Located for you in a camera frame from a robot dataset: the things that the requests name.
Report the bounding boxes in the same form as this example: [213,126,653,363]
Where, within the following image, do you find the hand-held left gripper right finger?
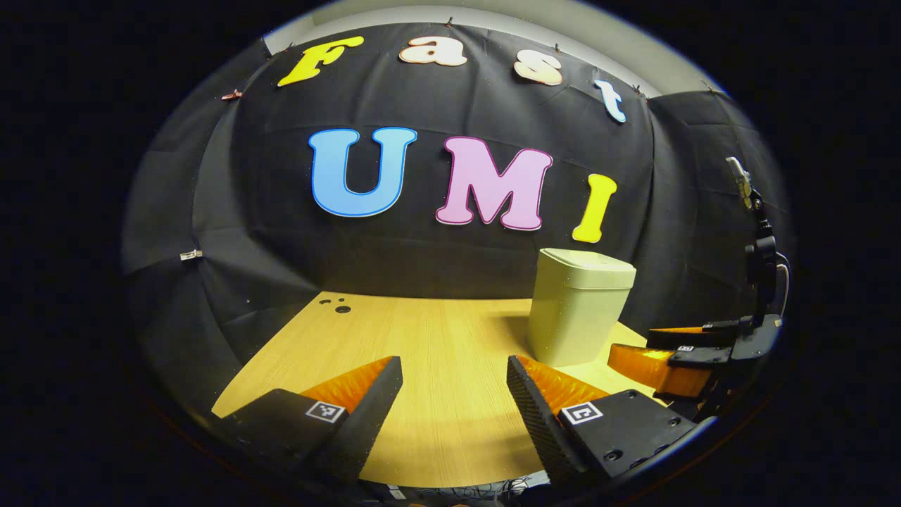
[505,354,705,487]

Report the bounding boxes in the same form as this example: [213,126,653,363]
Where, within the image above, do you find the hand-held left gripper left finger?
[211,356,404,487]

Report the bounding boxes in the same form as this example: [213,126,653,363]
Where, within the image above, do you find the pale green garbage bin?
[527,248,637,368]

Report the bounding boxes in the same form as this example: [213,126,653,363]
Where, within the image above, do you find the wooden desktop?
[211,292,676,489]

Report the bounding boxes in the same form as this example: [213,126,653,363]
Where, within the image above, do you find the black backdrop cloth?
[121,21,793,423]

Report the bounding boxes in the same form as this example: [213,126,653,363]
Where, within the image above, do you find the tangle of black cables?
[450,477,532,495]

